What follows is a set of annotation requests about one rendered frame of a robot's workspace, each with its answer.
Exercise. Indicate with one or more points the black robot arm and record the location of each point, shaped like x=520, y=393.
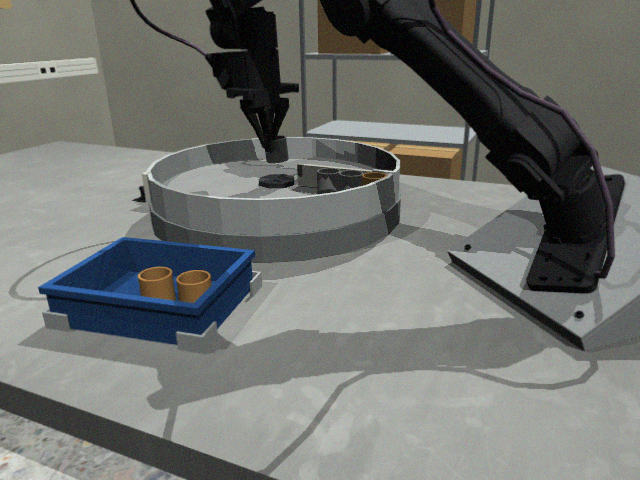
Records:
x=528, y=143

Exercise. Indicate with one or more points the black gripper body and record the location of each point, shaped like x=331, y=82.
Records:
x=263, y=81

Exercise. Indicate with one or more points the blue plastic tray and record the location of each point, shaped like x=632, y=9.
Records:
x=115, y=269

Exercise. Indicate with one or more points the grey metal bushing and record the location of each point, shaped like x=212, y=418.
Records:
x=278, y=151
x=351, y=180
x=327, y=183

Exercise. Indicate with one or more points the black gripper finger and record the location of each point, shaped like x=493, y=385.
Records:
x=280, y=112
x=267, y=113

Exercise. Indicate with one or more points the bronze bushing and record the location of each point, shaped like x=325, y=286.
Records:
x=190, y=292
x=163, y=289
x=372, y=177

